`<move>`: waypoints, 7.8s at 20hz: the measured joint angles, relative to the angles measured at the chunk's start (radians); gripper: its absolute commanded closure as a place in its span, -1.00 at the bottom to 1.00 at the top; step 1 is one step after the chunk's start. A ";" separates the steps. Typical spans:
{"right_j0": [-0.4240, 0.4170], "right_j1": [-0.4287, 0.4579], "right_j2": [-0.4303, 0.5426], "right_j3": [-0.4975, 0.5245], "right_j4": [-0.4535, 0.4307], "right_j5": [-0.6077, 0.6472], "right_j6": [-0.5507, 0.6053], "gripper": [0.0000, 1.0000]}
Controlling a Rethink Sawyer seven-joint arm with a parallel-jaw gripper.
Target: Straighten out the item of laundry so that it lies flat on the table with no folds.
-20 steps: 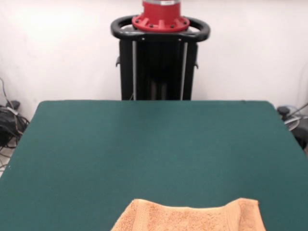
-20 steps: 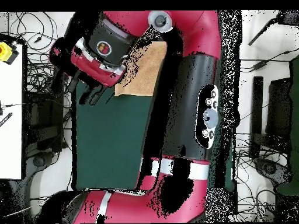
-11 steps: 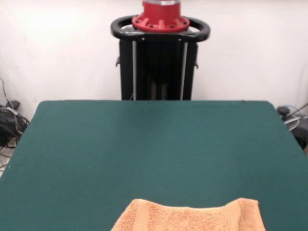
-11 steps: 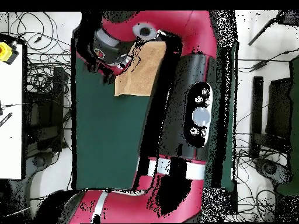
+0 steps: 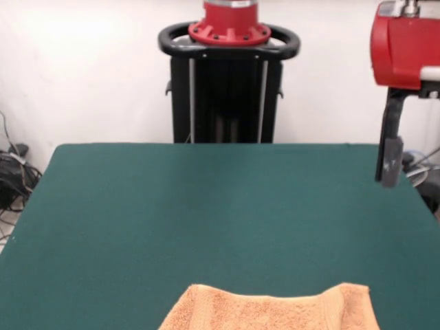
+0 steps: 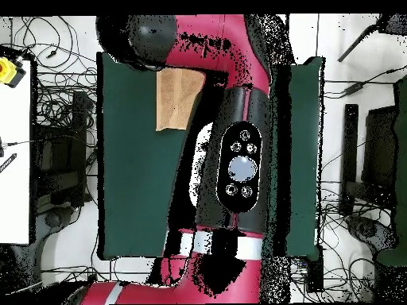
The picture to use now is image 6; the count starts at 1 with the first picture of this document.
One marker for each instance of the orange terry towel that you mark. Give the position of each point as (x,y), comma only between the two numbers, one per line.
(175,98)

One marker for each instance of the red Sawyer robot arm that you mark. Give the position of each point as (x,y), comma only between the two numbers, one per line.
(241,171)

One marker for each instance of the black flat tool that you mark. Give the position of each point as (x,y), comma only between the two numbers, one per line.
(8,162)

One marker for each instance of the dark green table cloth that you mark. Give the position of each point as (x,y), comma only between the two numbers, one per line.
(133,174)

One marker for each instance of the black stand base with caster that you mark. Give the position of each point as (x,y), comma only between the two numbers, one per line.
(367,229)
(52,220)

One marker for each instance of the white desk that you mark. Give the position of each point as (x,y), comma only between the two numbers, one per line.
(14,190)

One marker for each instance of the green cloth covered table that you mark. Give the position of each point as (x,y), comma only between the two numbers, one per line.
(401,159)

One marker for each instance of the yellow emergency stop button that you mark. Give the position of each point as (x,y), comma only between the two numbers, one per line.
(8,71)

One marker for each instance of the black tripod leg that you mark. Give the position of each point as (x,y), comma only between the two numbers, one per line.
(394,23)

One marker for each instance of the black frame stand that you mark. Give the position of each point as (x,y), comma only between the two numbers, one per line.
(78,127)

